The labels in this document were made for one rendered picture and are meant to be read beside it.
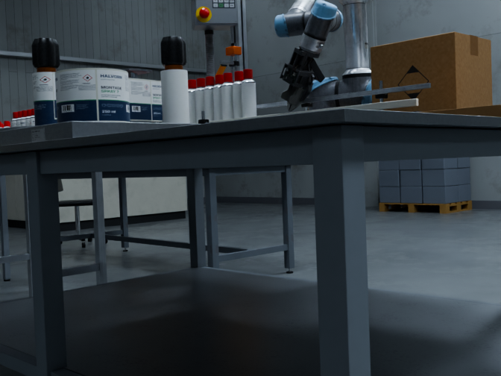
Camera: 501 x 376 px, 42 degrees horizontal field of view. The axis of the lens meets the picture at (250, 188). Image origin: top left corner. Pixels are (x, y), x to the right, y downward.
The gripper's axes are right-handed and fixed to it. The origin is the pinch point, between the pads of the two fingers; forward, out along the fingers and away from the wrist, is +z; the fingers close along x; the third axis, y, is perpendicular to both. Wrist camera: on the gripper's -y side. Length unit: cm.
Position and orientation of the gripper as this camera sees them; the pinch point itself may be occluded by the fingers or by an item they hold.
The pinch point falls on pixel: (291, 107)
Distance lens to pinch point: 217.6
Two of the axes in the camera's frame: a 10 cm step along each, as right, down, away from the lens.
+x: 6.4, 5.0, -5.9
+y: -7.0, 0.5, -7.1
